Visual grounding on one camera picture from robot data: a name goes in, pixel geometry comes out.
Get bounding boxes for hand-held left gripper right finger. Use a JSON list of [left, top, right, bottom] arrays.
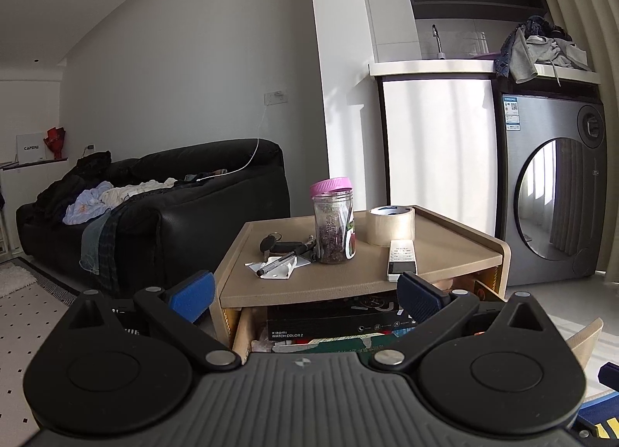
[[370, 271, 553, 373]]

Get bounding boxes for pen in white package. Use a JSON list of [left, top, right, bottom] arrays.
[[245, 252, 311, 280]]

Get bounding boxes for pile of grey blue clothes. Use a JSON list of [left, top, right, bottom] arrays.
[[494, 15, 592, 84]]

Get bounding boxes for white printed box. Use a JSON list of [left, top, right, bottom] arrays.
[[16, 132, 48, 163]]

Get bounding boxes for light blue garment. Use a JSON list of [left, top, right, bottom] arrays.
[[63, 181, 114, 226]]

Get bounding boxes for white side cabinet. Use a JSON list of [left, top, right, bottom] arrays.
[[0, 158, 68, 172]]

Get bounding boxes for black flat box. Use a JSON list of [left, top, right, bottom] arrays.
[[266, 296, 417, 342]]

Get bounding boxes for white sink counter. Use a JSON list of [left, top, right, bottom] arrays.
[[369, 57, 603, 86]]

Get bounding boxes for black car key with ring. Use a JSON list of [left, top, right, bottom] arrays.
[[260, 232, 318, 262]]

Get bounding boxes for white cabinet door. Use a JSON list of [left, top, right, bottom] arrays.
[[377, 75, 499, 237]]

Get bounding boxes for white rug with black border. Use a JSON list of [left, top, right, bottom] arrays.
[[0, 256, 121, 433]]

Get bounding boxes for white remote control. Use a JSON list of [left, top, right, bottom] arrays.
[[387, 239, 417, 282]]

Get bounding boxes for beige nightstand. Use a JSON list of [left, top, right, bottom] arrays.
[[208, 205, 513, 346]]

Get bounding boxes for white charging cable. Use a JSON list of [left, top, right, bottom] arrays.
[[196, 105, 268, 182]]

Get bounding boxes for clear jar with pink lid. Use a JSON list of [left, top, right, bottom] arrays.
[[310, 176, 357, 265]]

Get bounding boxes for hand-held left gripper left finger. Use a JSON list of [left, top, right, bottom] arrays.
[[67, 270, 243, 372]]

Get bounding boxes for beige drawer with round knob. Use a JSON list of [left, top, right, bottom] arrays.
[[231, 265, 605, 377]]

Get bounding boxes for metal faucet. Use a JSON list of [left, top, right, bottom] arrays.
[[431, 24, 446, 61]]

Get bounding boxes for grey washing machine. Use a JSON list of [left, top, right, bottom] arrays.
[[493, 91, 609, 287]]

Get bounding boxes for red flower bouquet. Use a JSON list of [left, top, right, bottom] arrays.
[[43, 127, 67, 160]]

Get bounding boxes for roll of clear packing tape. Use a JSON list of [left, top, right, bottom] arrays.
[[364, 206, 417, 248]]

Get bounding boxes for blue jeans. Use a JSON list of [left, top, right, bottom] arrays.
[[79, 207, 121, 290]]

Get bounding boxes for white garment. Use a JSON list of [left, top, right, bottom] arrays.
[[99, 177, 179, 208]]

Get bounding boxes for black leather sofa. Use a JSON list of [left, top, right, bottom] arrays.
[[16, 138, 291, 295]]

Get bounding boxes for white fluffy rug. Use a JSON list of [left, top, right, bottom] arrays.
[[0, 263, 37, 298]]

